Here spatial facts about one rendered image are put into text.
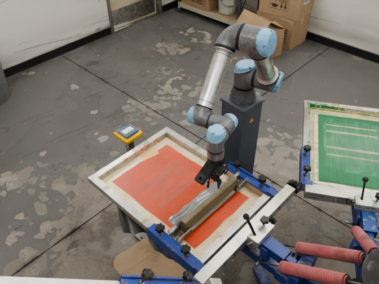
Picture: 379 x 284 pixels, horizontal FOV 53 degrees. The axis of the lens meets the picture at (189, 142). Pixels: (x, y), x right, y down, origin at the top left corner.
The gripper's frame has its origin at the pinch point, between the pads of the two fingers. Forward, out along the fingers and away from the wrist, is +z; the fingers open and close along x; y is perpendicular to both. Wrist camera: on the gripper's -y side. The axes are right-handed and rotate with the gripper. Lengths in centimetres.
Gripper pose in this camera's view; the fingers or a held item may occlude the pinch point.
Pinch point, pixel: (211, 189)
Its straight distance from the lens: 178.0
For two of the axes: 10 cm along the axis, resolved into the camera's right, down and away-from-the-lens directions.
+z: 0.2, 7.5, 6.6
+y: 6.8, -4.9, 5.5
